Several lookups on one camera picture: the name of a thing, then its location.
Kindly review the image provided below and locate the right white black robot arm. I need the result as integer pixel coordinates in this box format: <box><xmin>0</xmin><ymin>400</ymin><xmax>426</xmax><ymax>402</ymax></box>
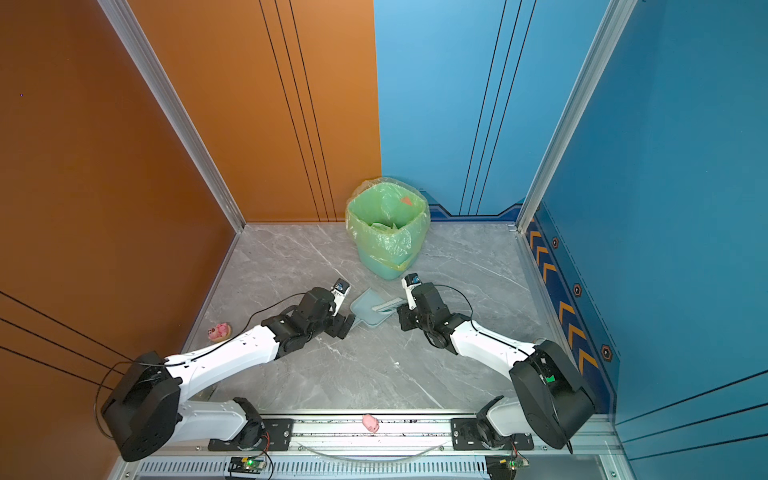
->
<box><xmin>397</xmin><ymin>274</ymin><xmax>598</xmax><ymax>449</ymax></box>

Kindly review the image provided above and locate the green trash bin with liner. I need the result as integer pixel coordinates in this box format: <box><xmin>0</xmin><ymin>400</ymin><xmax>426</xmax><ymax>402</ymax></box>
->
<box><xmin>345</xmin><ymin>177</ymin><xmax>431</xmax><ymax>280</ymax></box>

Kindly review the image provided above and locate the pink toy on yellow base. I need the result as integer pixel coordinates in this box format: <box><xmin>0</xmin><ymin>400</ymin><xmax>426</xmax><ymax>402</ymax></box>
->
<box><xmin>207</xmin><ymin>323</ymin><xmax>232</xmax><ymax>343</ymax></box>

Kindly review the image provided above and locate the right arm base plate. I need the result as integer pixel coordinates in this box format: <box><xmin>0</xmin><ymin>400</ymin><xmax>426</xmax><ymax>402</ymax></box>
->
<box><xmin>450</xmin><ymin>418</ymin><xmax>534</xmax><ymax>452</ymax></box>

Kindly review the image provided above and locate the pink paper ball on rail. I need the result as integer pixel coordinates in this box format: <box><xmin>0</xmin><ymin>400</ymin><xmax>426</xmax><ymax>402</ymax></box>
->
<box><xmin>361</xmin><ymin>414</ymin><xmax>380</xmax><ymax>434</ymax></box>

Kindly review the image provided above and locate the left circuit board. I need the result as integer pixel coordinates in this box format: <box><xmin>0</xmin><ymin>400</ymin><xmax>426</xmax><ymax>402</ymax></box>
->
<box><xmin>227</xmin><ymin>456</ymin><xmax>269</xmax><ymax>477</ymax></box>

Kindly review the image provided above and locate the circuit board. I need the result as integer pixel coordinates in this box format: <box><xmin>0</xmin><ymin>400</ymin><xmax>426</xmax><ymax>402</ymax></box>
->
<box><xmin>485</xmin><ymin>456</ymin><xmax>530</xmax><ymax>480</ymax></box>
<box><xmin>227</xmin><ymin>456</ymin><xmax>269</xmax><ymax>477</ymax></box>

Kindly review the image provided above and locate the light green paper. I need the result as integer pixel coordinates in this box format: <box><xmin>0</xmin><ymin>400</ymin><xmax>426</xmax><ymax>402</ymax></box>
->
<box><xmin>371</xmin><ymin>222</ymin><xmax>395</xmax><ymax>231</ymax></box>

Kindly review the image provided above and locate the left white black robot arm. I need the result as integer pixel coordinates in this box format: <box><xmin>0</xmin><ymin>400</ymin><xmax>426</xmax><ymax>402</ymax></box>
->
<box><xmin>101</xmin><ymin>279</ymin><xmax>355</xmax><ymax>462</ymax></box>

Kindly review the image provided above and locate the grey-green plastic dustpan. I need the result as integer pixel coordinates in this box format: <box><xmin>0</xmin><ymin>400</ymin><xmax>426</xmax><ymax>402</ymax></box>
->
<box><xmin>350</xmin><ymin>288</ymin><xmax>405</xmax><ymax>328</ymax></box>

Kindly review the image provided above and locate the right circuit board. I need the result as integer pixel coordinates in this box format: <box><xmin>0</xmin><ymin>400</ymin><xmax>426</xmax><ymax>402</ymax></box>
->
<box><xmin>485</xmin><ymin>456</ymin><xmax>530</xmax><ymax>480</ymax></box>

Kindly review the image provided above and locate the grey-green hand brush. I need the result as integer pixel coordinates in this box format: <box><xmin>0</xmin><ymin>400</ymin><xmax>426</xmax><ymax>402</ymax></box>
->
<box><xmin>372</xmin><ymin>298</ymin><xmax>407</xmax><ymax>314</ymax></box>

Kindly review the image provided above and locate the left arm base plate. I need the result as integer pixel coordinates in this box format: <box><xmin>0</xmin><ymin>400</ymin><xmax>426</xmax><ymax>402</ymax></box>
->
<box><xmin>207</xmin><ymin>418</ymin><xmax>295</xmax><ymax>453</ymax></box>

